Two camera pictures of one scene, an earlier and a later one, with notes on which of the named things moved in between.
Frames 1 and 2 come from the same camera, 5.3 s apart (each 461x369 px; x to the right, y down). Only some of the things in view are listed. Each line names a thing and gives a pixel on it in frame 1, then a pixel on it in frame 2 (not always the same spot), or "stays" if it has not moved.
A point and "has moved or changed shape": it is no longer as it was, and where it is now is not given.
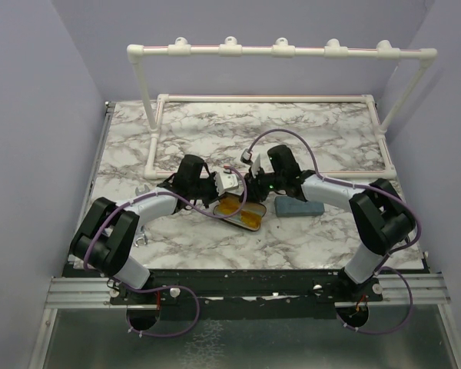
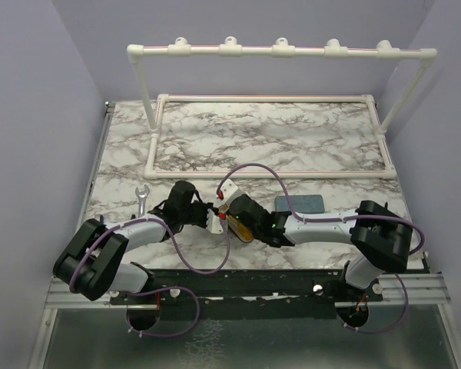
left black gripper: x=216 y=194 → x=207 y=206
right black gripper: x=253 y=192 → x=242 y=195
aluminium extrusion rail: x=81 y=293 stays
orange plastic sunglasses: x=230 y=204 has moved or changed shape
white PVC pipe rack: x=231 y=46 stays
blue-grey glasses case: x=293 y=207 stays
